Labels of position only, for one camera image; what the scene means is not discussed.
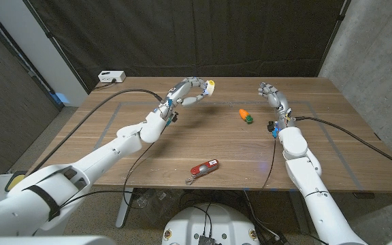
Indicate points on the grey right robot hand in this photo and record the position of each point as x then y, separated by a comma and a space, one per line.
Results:
279, 100

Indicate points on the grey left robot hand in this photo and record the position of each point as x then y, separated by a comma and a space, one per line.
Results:
182, 89

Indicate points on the white sticker roll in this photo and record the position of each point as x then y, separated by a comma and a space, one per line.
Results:
211, 89

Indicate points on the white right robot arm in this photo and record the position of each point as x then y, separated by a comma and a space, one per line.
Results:
305, 170

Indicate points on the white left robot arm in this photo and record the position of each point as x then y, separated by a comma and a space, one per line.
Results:
97, 160

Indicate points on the red pocket knife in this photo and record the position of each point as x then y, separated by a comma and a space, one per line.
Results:
203, 168

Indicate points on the orange toy carrot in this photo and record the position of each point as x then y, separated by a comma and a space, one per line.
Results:
243, 114

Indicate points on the black backdrop curtain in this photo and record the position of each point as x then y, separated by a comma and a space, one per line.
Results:
182, 34

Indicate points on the white power strip box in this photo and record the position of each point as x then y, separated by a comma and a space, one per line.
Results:
111, 76

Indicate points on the black backdrop stand pole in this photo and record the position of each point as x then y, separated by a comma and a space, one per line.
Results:
335, 34
58, 47

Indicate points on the grey table leg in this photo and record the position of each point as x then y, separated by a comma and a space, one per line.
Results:
298, 212

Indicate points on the clear plastic bag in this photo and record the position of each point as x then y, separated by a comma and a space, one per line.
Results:
155, 202

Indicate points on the white table leg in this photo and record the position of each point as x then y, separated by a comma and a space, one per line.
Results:
124, 207

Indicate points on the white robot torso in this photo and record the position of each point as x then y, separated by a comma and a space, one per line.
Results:
209, 221

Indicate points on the black floor power plug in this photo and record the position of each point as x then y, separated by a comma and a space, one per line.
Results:
281, 239

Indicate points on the black torso port module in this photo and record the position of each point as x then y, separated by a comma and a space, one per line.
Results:
207, 240

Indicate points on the yellow and black floor mat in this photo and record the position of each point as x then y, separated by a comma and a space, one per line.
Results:
16, 181

